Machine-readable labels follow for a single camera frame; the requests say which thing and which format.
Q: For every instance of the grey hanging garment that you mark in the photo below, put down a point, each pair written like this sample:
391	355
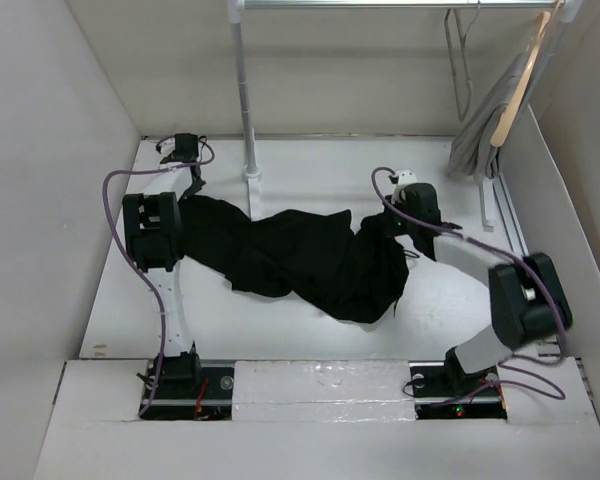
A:
472	153

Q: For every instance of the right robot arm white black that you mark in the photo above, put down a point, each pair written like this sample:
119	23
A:
526	299

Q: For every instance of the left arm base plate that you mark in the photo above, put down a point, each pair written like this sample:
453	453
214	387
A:
210	401

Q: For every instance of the black trousers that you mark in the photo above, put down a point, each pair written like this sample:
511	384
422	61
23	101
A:
350	275

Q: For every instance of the grey wire hanger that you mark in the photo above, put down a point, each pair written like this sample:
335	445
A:
456	36

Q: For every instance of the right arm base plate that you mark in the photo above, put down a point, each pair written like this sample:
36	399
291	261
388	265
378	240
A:
437	397

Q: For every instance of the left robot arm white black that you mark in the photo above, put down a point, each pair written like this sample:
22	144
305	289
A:
154	241

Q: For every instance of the wooden hanger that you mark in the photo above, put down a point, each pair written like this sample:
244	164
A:
508	116

